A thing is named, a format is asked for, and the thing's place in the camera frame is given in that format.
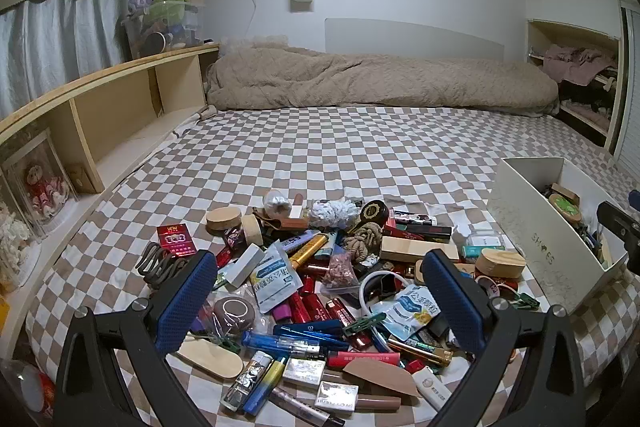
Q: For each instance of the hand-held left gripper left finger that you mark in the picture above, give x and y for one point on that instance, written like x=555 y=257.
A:
x=185 y=302

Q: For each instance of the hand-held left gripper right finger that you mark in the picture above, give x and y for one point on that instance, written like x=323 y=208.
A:
x=455 y=302

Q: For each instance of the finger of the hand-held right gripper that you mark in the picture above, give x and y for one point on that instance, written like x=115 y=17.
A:
x=617 y=222

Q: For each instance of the white storage box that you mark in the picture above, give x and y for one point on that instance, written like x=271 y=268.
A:
x=530 y=217

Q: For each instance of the brown cardboard strip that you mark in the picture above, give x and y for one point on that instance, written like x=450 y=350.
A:
x=380 y=377

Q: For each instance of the brown round compact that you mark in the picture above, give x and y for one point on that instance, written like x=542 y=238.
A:
x=232 y=314

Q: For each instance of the blue white snack packet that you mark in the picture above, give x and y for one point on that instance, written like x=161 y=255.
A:
x=405 y=312

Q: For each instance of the wooden oval piece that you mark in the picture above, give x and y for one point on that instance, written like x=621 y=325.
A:
x=207 y=354

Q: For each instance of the wooden oval box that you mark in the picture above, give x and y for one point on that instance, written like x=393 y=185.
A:
x=500 y=264

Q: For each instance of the long wooden block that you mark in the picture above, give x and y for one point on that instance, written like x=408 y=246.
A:
x=419 y=251

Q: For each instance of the red cigarette pack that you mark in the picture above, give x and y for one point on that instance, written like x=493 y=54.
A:
x=175 y=239

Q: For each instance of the green clothespin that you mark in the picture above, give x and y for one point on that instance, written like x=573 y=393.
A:
x=525 y=302
x=362 y=324

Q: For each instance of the white rectangular block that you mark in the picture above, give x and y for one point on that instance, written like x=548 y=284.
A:
x=245 y=264

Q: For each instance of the black red long box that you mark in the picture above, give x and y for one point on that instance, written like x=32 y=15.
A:
x=422 y=233

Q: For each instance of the white small device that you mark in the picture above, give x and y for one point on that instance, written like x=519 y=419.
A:
x=430 y=384

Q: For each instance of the blue white sachet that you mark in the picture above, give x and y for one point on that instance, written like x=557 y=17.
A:
x=270 y=282

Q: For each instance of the round wooden box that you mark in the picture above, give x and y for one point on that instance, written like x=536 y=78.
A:
x=223 y=219

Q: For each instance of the patterned dark long box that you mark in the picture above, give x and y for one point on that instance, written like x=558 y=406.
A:
x=412 y=218

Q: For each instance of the silver patterned lighter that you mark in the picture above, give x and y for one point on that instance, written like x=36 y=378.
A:
x=245 y=379

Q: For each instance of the wooden cylinder box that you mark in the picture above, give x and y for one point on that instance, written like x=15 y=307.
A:
x=252 y=229

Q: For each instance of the blue yellow lighter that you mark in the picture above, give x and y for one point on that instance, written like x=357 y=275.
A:
x=265 y=387

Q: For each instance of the pink bead bag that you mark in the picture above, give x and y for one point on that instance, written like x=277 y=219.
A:
x=340 y=269

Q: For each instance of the black round tin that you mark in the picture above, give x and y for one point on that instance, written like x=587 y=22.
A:
x=374 y=211

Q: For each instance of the white louvre door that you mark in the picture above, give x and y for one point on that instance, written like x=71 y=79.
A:
x=631 y=97

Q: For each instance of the brown tube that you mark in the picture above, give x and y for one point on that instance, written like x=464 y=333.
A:
x=372 y=402

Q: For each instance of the clear plastic bulb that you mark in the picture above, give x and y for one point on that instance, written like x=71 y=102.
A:
x=276 y=203

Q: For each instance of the gold tube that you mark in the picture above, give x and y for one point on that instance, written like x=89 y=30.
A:
x=310 y=249

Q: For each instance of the white cosmetic box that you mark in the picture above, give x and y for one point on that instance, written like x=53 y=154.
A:
x=305 y=369
x=337 y=394

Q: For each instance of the pink clothes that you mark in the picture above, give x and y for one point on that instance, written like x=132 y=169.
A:
x=575 y=62

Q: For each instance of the red round tin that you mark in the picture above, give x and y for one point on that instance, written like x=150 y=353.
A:
x=30 y=387

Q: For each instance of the white crochet decoration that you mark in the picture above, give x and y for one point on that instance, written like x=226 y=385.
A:
x=12 y=242

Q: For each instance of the checkered bedsheet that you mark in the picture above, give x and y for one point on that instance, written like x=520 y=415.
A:
x=350 y=152

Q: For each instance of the doll display case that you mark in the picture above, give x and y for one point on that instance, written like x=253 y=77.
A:
x=37 y=187

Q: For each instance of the closet shelf niche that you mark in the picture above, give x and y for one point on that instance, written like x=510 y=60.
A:
x=537 y=42

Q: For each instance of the beige duvet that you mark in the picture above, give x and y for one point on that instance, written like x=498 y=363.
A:
x=380 y=79

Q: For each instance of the wooden bedside shelf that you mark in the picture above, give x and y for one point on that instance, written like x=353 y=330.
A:
x=115 y=72

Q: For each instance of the clear bin of plush toys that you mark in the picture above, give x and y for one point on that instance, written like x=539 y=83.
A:
x=165 y=27

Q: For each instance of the grey curtain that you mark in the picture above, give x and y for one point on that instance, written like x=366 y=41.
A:
x=60 y=42

